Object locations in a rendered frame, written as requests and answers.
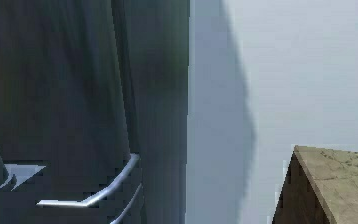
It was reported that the dark grey fridge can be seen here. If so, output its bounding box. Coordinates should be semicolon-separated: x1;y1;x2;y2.
0;0;191;224

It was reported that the silver fridge handle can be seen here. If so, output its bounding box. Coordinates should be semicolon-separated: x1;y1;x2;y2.
36;152;141;209

